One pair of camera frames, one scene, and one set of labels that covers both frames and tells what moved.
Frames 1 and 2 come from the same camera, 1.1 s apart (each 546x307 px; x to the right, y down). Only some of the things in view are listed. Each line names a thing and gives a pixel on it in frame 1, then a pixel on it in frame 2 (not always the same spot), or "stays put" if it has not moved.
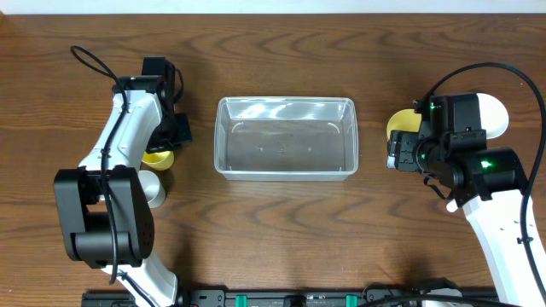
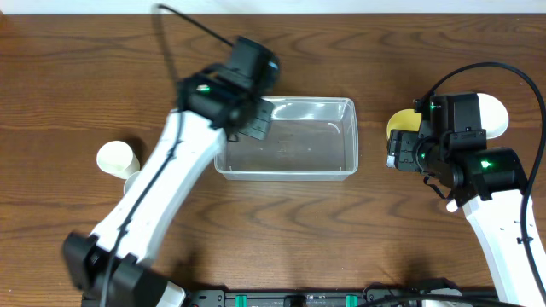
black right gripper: [404, 146] stays put
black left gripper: [184, 135] to [260, 135]
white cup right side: [494, 116] stays put
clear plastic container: [286, 138] stays put
